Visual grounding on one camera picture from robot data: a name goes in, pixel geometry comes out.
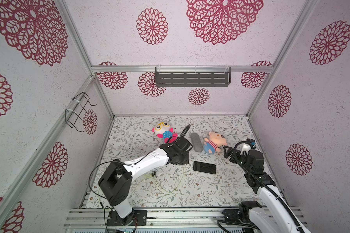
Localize black smartphone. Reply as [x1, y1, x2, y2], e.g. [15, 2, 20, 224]
[193, 161, 216, 175]

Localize green wired earphones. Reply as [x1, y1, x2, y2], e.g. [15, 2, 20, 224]
[104, 170, 187, 204]

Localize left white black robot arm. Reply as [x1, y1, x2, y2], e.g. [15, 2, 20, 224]
[98, 136, 193, 226]

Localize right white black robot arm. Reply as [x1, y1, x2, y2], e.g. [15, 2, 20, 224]
[216, 138, 310, 233]

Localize pig plush toy blue pants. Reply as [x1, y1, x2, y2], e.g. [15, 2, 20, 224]
[203, 132, 228, 154]

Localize pink owl plush toy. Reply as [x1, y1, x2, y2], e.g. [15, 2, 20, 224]
[152, 122, 178, 143]

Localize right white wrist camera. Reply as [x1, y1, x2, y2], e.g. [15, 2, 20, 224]
[240, 144, 251, 156]

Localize dark grey wall shelf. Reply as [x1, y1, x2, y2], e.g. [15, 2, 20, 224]
[155, 67, 231, 87]

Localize black wire wall rack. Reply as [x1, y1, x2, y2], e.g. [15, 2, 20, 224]
[64, 92, 98, 135]

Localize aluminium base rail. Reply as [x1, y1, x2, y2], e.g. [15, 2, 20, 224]
[63, 206, 308, 231]

